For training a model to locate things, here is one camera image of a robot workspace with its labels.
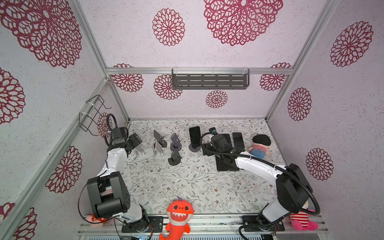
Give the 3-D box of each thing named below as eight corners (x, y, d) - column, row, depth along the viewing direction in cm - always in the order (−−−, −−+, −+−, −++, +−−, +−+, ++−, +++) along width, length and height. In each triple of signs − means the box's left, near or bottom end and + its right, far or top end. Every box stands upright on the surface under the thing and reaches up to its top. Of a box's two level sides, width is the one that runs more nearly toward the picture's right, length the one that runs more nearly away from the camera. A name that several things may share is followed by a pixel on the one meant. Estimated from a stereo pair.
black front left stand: (168, 163, 98) (167, 159, 94) (175, 153, 103) (175, 148, 99) (176, 167, 96) (175, 163, 92) (183, 156, 101) (182, 152, 97)
